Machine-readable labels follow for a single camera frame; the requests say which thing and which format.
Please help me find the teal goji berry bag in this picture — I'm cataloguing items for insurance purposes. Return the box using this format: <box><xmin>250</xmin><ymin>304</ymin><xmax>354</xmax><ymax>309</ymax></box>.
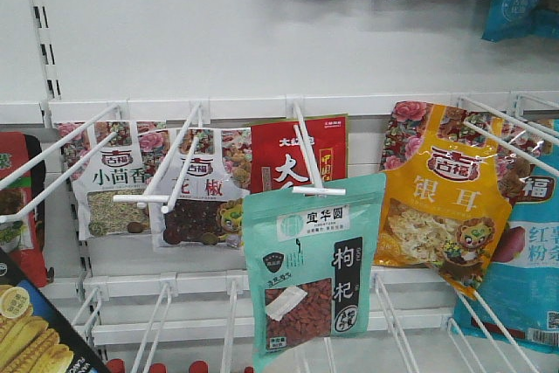
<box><xmin>243</xmin><ymin>173</ymin><xmax>386</xmax><ymax>372</ymax></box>

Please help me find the black Franzzi cookie box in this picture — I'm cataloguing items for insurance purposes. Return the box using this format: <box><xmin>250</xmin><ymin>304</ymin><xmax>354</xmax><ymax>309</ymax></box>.
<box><xmin>1</xmin><ymin>252</ymin><xmax>108</xmax><ymax>373</ymax></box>

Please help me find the red Dahongpao bag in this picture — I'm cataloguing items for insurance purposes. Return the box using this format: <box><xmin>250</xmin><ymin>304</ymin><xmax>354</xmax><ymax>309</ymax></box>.
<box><xmin>250</xmin><ymin>114</ymin><xmax>348</xmax><ymax>194</ymax></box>

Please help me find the white peg hook centre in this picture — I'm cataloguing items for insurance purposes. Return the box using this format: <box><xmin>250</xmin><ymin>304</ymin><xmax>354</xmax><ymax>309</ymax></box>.
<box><xmin>292</xmin><ymin>100</ymin><xmax>346</xmax><ymax>197</ymax></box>

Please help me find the white peppercorn bag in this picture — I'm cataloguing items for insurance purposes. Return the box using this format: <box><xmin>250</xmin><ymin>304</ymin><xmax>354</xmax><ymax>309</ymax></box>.
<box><xmin>149</xmin><ymin>128</ymin><xmax>252</xmax><ymax>251</ymax></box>

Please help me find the yellow white fungus bag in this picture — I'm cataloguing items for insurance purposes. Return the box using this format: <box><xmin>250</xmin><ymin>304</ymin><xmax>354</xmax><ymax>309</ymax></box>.
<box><xmin>374</xmin><ymin>100</ymin><xmax>512</xmax><ymax>297</ymax></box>

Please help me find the white fennel seed bag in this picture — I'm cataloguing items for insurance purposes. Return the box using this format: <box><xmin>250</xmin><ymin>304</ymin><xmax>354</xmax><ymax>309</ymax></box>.
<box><xmin>62</xmin><ymin>121</ymin><xmax>169</xmax><ymax>240</ymax></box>

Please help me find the red black bean bag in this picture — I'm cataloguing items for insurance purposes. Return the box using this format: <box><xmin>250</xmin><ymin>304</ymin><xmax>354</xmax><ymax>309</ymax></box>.
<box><xmin>1</xmin><ymin>132</ymin><xmax>48</xmax><ymax>287</ymax></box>

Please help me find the blue sweet potato noodle bag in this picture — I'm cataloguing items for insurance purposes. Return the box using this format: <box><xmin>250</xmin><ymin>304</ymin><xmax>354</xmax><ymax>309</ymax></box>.
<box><xmin>450</xmin><ymin>118</ymin><xmax>559</xmax><ymax>352</ymax></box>

